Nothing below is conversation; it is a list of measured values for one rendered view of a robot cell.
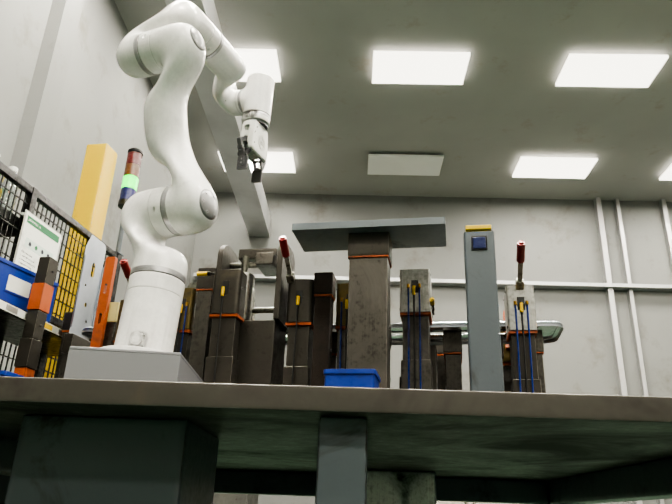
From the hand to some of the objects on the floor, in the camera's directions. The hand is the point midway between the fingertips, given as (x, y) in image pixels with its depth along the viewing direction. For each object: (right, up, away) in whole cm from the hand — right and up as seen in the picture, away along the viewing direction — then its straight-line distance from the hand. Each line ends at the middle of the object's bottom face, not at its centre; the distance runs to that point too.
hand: (249, 173), depth 187 cm
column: (-18, -119, -84) cm, 147 cm away
